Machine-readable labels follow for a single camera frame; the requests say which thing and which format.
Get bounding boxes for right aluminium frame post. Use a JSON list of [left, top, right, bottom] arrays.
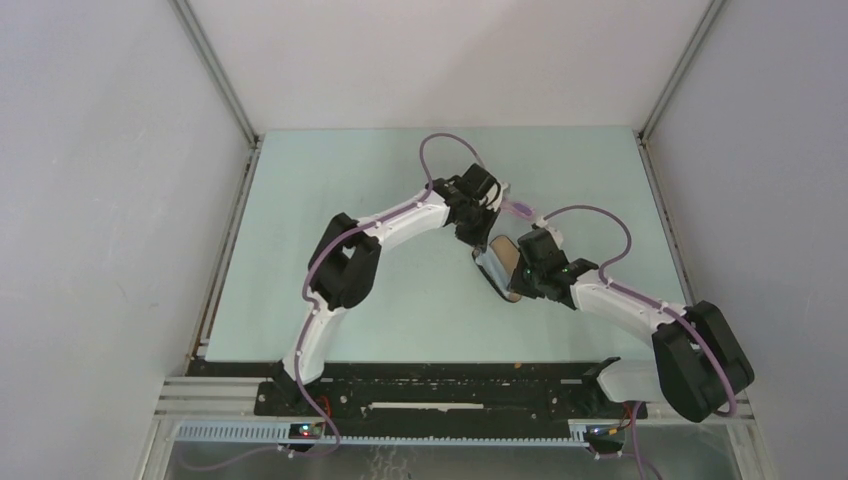
[[638, 0, 728, 144]]

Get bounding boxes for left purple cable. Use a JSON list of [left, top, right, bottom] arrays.
[[291, 133, 488, 458]]

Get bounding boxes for white cable duct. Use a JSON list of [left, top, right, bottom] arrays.
[[173, 421, 589, 447]]

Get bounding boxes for left aluminium frame post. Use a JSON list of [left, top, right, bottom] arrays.
[[169, 0, 260, 148]]

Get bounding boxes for light blue cleaning cloth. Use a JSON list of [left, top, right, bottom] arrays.
[[475, 249, 512, 295]]

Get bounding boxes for black glasses case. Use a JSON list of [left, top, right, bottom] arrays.
[[472, 235, 522, 303]]

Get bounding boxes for purple cable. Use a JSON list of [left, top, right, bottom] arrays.
[[291, 133, 488, 458], [539, 204, 738, 419]]

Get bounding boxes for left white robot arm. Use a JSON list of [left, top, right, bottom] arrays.
[[277, 164, 509, 417]]

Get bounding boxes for aluminium frame post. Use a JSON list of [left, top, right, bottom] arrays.
[[638, 0, 728, 144], [169, 0, 260, 148]]

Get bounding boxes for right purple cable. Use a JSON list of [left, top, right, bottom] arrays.
[[539, 204, 738, 419]]

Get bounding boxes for pink sunglasses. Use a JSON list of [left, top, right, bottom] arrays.
[[501, 194, 537, 223]]

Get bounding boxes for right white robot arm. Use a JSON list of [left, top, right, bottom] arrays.
[[503, 228, 756, 423]]

